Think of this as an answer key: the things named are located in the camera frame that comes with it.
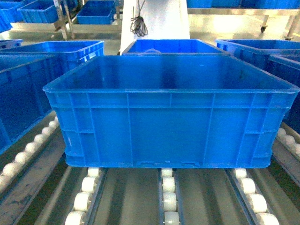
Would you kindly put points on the large blue plastic crate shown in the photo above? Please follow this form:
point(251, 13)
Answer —
point(169, 111)

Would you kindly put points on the blue bin shelf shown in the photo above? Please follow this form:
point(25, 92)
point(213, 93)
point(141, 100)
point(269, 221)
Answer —
point(98, 12)
point(39, 11)

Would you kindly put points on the blue bin far left shelf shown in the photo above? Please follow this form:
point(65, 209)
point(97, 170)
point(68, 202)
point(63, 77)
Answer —
point(39, 11)

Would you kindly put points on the blue crate behind centre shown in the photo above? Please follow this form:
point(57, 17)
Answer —
point(171, 46)

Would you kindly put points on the white pillar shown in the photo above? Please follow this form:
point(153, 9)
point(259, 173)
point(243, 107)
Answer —
point(164, 19)

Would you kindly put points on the centre white roller track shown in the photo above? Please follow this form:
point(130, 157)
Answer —
point(170, 206)

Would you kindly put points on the white roller track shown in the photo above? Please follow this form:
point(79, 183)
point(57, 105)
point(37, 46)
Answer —
point(86, 202)
point(12, 169)
point(170, 206)
point(254, 204)
point(289, 142)

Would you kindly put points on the blue crate behind left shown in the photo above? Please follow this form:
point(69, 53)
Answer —
point(69, 54)

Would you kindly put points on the blue crate behind right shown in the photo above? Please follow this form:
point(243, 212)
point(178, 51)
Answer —
point(257, 52)

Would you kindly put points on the blue crate on left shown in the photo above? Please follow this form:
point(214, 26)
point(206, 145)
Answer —
point(22, 100)

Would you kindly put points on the far right white roller track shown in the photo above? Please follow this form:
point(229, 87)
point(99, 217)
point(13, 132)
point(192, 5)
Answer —
point(289, 142)

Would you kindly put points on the blue crate on right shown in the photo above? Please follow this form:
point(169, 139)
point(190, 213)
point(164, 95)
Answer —
point(287, 67)

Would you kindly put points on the far left white roller track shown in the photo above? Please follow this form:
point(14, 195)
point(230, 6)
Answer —
point(12, 169)

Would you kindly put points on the steel trolley frame background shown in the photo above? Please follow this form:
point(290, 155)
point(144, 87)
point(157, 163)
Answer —
point(243, 23)

